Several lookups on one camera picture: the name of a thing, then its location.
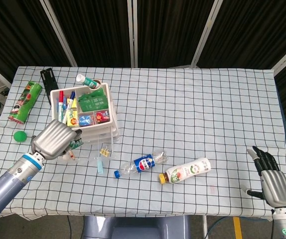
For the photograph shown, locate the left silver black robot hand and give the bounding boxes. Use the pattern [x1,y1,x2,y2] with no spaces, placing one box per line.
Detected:
[30,119,83,160]

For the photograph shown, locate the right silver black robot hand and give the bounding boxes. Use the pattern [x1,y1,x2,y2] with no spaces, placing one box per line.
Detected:
[244,145,286,208]

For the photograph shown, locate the small green packet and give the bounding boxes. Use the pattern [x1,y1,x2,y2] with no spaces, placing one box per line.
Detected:
[69,139,84,149]

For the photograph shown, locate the white desk organizer box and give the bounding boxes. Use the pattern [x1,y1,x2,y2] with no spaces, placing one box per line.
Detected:
[49,83,120,144]

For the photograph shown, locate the yellow lion snack packet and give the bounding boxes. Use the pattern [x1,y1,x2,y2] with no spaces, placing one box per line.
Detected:
[66,109,79,127]

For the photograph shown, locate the green ball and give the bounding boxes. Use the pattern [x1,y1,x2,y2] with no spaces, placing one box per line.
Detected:
[13,130,28,142]

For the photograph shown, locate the blue cap whiteboard marker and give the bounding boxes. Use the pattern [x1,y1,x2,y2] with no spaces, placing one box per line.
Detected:
[61,91,76,125]

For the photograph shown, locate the blue snack packet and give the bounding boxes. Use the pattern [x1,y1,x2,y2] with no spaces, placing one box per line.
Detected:
[78,113,95,127]

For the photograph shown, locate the red cap whiteboard marker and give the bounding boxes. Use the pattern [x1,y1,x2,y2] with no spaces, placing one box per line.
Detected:
[57,90,65,122]

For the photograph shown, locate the plain yellow snack packet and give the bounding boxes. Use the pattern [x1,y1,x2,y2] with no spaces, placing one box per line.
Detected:
[67,98,78,111]

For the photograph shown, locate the green chips can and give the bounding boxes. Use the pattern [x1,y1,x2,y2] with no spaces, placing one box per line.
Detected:
[7,81,43,124]

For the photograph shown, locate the red snack packet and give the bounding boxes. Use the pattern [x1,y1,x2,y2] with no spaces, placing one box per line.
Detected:
[94,110,110,123]

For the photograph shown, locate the green tea sachets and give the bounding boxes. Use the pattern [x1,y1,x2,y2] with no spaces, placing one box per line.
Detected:
[78,89,109,112]

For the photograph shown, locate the white green tube bottle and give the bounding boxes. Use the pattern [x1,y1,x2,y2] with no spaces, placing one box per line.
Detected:
[76,74,102,90]

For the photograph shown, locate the white-label tea drink bottle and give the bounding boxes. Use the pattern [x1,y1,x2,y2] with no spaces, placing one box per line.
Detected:
[158,157,211,185]

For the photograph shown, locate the empty Pepsi bottle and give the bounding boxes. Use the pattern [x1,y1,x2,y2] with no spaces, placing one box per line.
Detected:
[114,149,169,179]

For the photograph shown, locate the blue checkered tablecloth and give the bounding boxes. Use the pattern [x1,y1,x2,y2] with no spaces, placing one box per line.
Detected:
[0,66,286,221]

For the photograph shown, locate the grey robot torso base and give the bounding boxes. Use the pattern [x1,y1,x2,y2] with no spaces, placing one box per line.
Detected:
[82,215,191,239]

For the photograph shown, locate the dark folding screen divider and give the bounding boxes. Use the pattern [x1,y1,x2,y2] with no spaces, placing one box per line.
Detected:
[0,0,286,150]

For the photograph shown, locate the blue floor cable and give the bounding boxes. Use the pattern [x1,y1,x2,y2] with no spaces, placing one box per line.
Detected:
[207,216,236,239]

